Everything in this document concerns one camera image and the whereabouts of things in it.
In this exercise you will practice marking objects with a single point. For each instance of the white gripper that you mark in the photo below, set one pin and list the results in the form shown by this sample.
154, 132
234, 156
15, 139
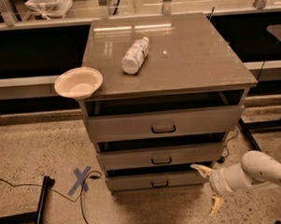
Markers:
218, 182

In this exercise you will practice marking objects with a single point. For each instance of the grey drawer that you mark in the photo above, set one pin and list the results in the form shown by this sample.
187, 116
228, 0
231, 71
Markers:
162, 124
139, 158
154, 181

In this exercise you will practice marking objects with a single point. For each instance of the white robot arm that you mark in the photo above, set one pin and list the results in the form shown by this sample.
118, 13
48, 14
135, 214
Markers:
254, 171

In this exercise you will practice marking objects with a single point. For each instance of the grey drawer cabinet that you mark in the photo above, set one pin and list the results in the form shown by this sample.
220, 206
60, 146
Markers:
189, 65

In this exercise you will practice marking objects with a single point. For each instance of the black stand leg right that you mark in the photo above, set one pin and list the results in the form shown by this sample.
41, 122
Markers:
248, 135

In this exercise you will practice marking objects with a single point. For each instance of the black stand leg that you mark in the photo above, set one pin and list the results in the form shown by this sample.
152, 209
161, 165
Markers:
35, 216
248, 135

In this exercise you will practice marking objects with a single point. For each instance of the blue tape cross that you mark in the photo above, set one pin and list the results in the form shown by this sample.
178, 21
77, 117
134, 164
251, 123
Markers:
80, 176

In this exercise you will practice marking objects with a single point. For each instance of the clear plastic water bottle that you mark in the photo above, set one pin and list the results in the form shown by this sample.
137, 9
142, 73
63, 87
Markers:
135, 56

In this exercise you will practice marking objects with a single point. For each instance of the black stand leg left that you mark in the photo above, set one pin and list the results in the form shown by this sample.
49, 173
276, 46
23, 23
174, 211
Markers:
35, 216

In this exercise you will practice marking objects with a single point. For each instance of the white paper bowl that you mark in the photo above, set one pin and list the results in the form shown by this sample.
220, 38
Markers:
78, 83

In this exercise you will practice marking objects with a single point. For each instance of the clear plastic bag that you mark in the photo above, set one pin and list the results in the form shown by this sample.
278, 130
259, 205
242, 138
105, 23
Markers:
49, 9

